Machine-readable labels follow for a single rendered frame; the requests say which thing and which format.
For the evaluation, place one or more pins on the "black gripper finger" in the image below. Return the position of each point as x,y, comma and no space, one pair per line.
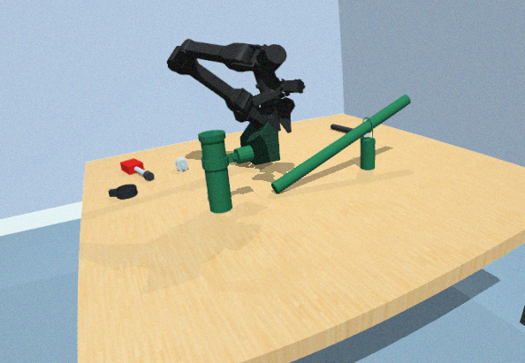
285,118
270,113

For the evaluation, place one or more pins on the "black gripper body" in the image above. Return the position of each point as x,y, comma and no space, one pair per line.
268,94

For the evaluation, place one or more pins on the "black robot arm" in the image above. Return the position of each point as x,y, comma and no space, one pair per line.
241,57

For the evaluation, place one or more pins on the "green cylindrical post with cap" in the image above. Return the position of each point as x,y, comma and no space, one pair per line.
213,148

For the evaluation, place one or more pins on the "green cylinder with wire hook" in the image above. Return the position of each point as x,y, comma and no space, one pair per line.
367,151

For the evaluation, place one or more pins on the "green pipe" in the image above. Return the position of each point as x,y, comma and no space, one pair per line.
338,145

